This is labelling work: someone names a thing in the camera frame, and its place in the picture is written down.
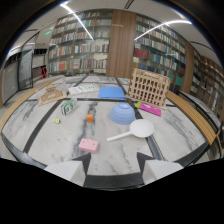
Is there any white plastic ladle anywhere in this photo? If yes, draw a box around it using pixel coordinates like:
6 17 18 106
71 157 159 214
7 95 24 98
106 118 156 143

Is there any white printed booklet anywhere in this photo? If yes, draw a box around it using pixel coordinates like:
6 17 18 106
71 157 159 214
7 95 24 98
67 83 100 97

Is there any wide bookshelf with books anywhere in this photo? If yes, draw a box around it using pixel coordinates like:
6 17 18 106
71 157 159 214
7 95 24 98
47 9 114 77

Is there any wooden wall panel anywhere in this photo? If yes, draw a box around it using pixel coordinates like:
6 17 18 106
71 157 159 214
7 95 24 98
105 9 138 80

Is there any pink toy block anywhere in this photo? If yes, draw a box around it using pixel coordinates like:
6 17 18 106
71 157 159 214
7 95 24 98
78 138 100 154

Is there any red chair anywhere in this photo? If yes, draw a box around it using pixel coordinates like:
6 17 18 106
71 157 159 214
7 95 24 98
39 65 49 80

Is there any large wooden lattice model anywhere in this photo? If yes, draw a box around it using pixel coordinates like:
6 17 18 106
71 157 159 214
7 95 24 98
125 67 172 110

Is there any green and white box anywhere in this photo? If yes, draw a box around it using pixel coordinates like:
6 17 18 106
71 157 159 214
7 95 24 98
60 98 78 116

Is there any pink flat booklet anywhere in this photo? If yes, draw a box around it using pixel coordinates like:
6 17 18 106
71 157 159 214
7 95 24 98
134 100 163 118

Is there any small wooden stepped model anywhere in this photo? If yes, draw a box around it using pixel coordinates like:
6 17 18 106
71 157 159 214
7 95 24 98
37 83 69 107

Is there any blue upturned bowl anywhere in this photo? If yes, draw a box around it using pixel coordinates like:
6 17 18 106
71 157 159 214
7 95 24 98
109 101 137 126

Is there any tall bookshelf with books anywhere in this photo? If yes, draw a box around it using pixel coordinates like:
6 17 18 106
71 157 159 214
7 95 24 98
132 13 187 94

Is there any blue flat folder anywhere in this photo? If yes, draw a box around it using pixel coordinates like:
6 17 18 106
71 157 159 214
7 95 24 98
97 86 127 101

